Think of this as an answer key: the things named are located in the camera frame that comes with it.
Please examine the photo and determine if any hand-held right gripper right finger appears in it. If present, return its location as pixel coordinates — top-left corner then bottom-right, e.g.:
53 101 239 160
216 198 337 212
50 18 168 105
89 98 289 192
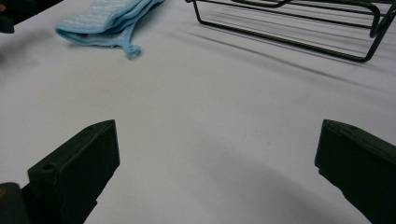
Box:
314 119 396 224

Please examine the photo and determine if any light blue cloth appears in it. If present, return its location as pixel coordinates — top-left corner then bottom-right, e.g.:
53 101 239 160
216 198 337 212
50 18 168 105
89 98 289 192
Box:
55 0 166 60

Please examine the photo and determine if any black wire rack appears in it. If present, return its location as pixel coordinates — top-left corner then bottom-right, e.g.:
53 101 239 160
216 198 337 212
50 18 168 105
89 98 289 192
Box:
185 0 396 63

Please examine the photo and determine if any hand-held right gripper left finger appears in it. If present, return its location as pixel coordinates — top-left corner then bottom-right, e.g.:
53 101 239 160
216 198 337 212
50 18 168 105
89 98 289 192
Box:
21 119 121 224

